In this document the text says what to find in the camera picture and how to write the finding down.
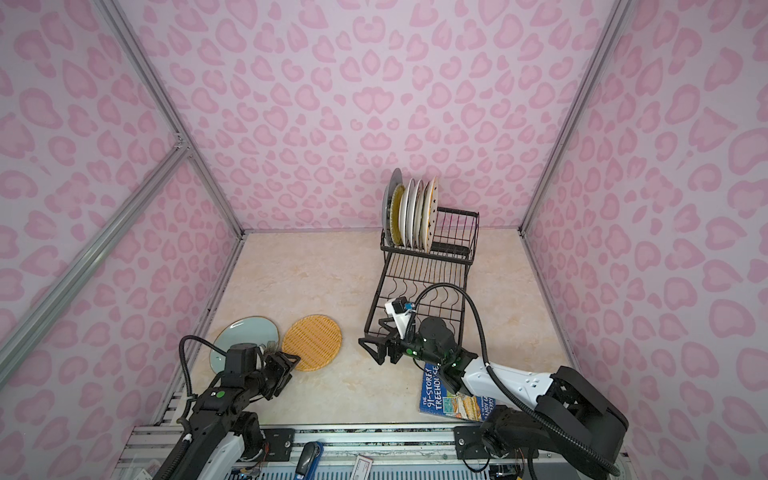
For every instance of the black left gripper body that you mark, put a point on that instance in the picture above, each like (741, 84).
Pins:
(274, 374)

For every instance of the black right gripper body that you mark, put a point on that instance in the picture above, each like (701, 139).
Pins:
(415, 349)

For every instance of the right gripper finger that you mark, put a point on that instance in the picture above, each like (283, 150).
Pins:
(392, 328)
(376, 347)

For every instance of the black wire dish rack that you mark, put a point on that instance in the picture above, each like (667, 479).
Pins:
(407, 272)

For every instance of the orange woven plate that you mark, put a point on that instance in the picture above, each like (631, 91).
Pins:
(315, 339)

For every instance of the white plate orange sun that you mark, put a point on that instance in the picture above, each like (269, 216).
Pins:
(417, 215)

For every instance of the star pattern cat plate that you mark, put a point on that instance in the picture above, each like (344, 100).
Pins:
(432, 212)

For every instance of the white plate black rings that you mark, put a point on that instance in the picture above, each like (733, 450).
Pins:
(408, 210)

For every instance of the yellow-green woven plate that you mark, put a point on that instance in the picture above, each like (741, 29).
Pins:
(395, 216)

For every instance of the large grey-green plate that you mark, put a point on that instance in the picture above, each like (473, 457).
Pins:
(394, 182)

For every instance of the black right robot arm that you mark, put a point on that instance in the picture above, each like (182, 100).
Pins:
(560, 412)

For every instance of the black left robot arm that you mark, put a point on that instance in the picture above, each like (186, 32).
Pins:
(218, 431)

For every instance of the light blue flower plate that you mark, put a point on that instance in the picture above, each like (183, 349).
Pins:
(256, 329)

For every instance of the blue treehouse book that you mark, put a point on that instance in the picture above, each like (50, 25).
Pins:
(436, 400)

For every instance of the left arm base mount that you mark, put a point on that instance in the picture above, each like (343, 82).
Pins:
(270, 445)

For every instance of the blue black tool handle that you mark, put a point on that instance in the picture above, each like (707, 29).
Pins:
(308, 461)

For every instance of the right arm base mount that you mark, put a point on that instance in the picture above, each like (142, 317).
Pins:
(473, 442)

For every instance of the aluminium frame rail front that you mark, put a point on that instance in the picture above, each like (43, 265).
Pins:
(403, 451)

